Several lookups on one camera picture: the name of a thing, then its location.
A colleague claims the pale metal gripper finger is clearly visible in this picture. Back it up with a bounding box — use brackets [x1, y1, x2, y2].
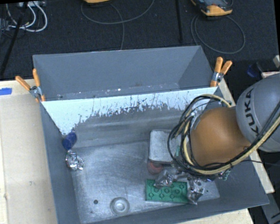
[185, 176, 206, 207]
[153, 168, 179, 188]

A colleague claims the dark green flat block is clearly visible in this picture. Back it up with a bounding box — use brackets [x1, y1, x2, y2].
[143, 175, 190, 209]

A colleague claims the red ball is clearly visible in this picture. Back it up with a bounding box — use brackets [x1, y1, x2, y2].
[146, 158, 165, 176]

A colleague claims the pale grey sponge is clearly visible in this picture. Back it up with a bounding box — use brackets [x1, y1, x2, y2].
[145, 127, 183, 165]

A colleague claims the grey metal bin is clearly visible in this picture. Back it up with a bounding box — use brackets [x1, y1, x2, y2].
[32, 32, 273, 224]

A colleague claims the crumpled shiny foil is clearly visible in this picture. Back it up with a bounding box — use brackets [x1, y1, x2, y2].
[64, 148, 85, 172]

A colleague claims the blue cup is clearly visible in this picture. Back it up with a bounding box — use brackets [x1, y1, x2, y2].
[61, 131, 79, 151]

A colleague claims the pale wood flat board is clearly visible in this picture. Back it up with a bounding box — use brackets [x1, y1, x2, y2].
[0, 91, 58, 224]

